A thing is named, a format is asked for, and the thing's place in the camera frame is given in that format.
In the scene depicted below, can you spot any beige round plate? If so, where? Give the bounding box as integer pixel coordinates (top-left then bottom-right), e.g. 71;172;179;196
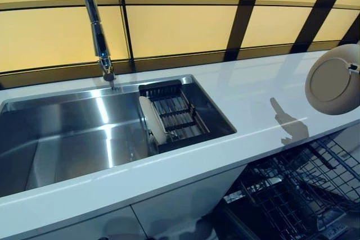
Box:
304;43;360;116
139;96;168;144

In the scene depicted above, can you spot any dishwasher wire rack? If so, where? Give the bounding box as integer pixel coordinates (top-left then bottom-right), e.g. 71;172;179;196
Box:
309;135;360;196
224;152;360;240

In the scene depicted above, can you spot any dishwasher lower wire rack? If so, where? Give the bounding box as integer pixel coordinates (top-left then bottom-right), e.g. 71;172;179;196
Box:
224;152;360;240

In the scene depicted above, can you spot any black sink drainer rack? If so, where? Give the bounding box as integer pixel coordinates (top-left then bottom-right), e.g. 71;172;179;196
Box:
138;79;211;153

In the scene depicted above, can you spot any chrome kitchen faucet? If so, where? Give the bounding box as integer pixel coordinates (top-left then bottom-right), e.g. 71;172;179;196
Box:
77;0;116;90

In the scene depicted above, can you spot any open dishwasher door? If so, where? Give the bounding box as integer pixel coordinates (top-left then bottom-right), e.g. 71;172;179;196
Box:
314;209;360;240

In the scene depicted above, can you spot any dishwasher upper wire rack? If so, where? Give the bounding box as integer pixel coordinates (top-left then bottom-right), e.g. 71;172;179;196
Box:
309;135;360;196

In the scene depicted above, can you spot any stainless steel sink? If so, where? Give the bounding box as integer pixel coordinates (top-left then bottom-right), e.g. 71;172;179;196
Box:
0;74;237;198

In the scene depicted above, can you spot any white glossy cabinet door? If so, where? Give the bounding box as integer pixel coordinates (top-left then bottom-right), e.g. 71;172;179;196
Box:
0;205;147;240
130;164;248;240

